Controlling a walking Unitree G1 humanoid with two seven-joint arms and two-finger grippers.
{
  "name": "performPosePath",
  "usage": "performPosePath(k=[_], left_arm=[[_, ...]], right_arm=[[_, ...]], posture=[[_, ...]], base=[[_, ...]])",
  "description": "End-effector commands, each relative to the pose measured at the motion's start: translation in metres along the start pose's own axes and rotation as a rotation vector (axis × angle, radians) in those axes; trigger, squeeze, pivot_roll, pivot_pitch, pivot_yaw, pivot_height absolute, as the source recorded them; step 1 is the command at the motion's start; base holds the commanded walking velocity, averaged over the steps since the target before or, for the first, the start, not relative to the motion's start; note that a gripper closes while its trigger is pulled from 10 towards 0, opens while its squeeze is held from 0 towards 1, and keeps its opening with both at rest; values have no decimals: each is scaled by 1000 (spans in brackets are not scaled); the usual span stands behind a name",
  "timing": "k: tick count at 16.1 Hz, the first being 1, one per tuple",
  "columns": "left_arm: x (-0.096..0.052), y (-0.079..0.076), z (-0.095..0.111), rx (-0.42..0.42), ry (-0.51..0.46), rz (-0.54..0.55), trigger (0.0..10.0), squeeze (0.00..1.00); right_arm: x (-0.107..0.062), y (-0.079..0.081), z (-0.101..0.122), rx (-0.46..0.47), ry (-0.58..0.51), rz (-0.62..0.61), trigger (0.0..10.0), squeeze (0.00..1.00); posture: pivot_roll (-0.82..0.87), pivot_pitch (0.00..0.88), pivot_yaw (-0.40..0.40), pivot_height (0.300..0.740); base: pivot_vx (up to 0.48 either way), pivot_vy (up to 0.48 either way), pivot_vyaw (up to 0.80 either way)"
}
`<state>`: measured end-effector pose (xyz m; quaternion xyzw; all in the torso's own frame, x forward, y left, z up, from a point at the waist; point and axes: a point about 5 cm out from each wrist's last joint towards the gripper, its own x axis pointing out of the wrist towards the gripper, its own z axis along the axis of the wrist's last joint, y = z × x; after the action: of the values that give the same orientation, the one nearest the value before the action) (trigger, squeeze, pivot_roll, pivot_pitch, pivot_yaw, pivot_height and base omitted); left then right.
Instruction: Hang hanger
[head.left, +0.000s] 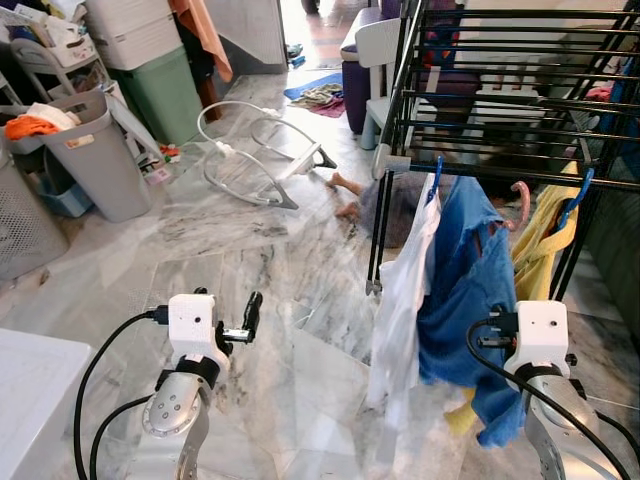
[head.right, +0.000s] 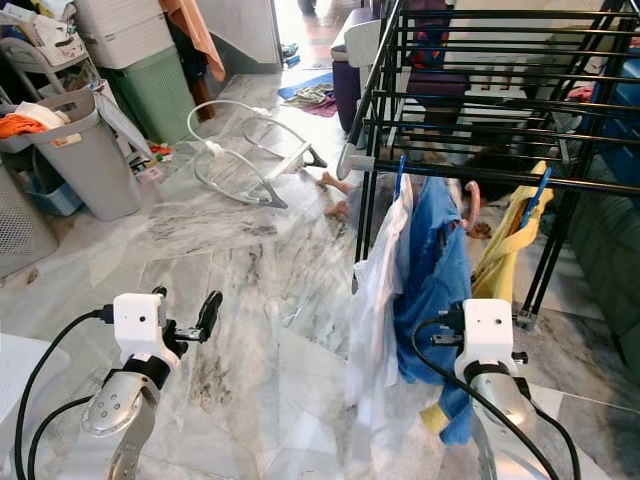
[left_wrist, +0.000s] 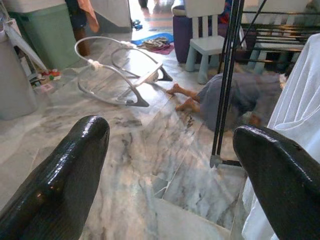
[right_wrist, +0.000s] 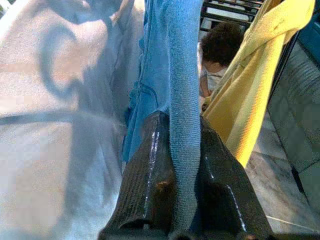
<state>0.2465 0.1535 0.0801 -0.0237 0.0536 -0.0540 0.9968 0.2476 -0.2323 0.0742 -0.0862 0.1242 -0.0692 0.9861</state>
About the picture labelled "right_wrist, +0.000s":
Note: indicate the white shirt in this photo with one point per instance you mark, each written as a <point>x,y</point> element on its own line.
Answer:
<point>62,125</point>

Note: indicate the yellow shirt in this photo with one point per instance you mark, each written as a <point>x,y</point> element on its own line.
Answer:
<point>250,87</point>

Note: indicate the black metal drying rack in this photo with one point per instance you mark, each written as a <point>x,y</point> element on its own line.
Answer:
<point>285,65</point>

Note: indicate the grey-green sofa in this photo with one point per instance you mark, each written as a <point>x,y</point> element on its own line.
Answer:
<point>295,100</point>

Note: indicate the blue shirt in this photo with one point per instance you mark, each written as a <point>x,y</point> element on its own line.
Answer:
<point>182,75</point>

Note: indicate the blue hard suitcase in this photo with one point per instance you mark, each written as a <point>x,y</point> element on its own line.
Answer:
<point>310,30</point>

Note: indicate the small child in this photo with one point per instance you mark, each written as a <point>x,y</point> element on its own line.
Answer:
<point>220,42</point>

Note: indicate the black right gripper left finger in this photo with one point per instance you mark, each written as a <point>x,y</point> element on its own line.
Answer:
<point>147,175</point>

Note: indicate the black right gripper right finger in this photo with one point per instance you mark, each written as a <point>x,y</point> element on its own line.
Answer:
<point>225,195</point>

